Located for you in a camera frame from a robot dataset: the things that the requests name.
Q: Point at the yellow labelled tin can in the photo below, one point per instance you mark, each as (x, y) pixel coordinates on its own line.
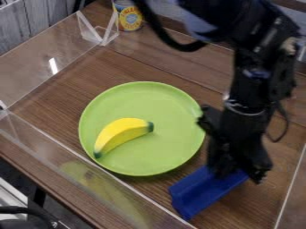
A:
(130, 17)

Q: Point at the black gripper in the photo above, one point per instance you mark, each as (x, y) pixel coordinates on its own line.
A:
(235, 147)

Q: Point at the green round plate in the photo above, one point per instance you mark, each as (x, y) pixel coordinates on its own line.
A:
(168, 112)

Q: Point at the yellow toy banana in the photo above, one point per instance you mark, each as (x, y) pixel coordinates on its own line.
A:
(119, 132)

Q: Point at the blue plastic block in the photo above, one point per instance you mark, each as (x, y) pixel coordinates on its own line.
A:
(200, 189)

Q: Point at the clear acrylic enclosure wall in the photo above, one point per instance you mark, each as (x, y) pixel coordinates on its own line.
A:
(48, 112)

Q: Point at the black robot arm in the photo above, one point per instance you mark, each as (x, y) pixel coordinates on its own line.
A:
(265, 39)

